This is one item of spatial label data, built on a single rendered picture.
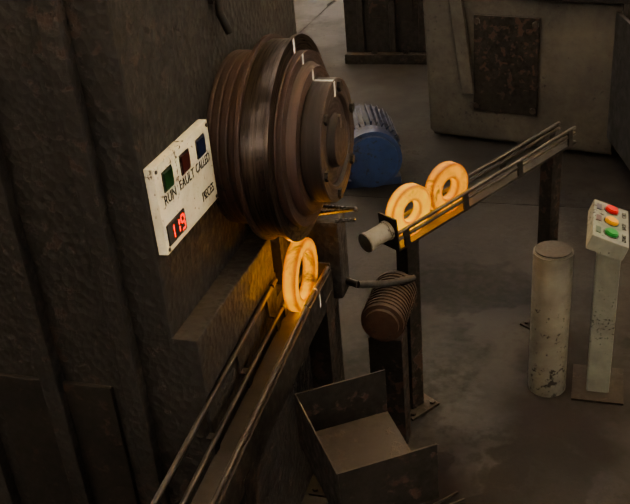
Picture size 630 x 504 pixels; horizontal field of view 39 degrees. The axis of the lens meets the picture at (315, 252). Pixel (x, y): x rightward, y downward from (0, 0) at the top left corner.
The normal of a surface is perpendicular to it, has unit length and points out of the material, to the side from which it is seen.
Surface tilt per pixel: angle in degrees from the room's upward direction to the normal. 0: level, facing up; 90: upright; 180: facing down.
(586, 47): 90
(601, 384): 90
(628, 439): 0
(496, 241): 0
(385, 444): 5
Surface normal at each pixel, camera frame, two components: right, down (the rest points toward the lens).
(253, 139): -0.29, 0.13
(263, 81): -0.24, -0.40
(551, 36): -0.51, 0.45
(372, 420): -0.05, -0.83
